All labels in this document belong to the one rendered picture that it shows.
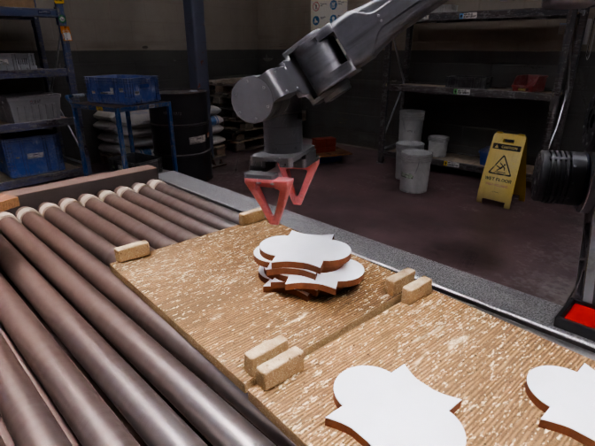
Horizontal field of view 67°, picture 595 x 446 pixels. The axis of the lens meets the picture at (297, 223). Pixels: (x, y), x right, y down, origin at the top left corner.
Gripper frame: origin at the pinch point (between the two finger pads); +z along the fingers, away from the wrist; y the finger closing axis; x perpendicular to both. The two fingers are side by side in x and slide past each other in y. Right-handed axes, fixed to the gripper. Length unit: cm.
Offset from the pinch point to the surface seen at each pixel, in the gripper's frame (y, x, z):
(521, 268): 223, -65, 107
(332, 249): 1.4, -7.0, 6.7
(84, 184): 29, 72, 9
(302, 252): -1.2, -2.9, 6.6
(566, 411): -17.8, -37.3, 12.7
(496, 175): 348, -52, 79
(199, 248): 5.7, 20.6, 11.6
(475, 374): -13.6, -28.7, 13.6
